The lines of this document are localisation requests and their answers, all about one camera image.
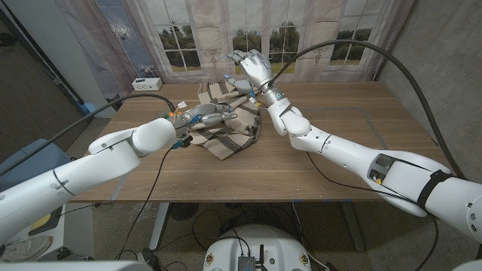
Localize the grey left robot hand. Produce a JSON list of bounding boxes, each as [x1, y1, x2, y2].
[[167, 103, 239, 139]]

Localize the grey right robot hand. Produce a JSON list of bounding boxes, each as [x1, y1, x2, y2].
[[224, 48, 282, 102]]

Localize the cream plaid scarf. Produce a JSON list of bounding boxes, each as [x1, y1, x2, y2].
[[187, 81, 263, 161]]

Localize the white power strip box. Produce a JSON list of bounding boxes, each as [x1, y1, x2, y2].
[[131, 77, 163, 92]]

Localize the printed window backdrop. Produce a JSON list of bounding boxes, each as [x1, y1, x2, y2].
[[54, 0, 415, 111]]

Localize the black round floor fan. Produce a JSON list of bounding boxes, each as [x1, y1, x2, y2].
[[168, 202, 200, 222]]

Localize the white table leg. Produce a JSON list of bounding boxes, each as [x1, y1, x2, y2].
[[149, 202, 170, 251]]

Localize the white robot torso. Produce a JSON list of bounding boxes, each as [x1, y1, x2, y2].
[[203, 224, 313, 271]]

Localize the blue-grey plastic bin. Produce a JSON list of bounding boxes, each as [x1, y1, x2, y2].
[[0, 138, 72, 191]]

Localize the grey table leg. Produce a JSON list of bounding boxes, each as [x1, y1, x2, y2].
[[340, 202, 366, 252]]

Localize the yellow insole slipper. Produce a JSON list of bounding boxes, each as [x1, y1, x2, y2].
[[29, 214, 53, 233]]

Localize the white sneaker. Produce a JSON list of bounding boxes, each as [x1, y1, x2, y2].
[[0, 235, 53, 263]]

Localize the thin black left wrist cable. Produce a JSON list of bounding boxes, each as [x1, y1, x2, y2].
[[114, 146, 175, 260]]

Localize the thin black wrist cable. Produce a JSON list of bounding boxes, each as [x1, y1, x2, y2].
[[114, 146, 175, 260], [305, 151, 440, 271]]

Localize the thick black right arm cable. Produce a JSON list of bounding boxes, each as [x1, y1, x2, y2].
[[267, 38, 482, 260]]

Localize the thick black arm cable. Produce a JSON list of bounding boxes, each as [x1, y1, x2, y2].
[[267, 38, 482, 260], [0, 93, 177, 177]]

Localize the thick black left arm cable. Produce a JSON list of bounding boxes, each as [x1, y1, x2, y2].
[[0, 93, 177, 177]]

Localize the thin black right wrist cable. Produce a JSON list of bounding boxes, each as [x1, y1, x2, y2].
[[305, 151, 440, 271]]

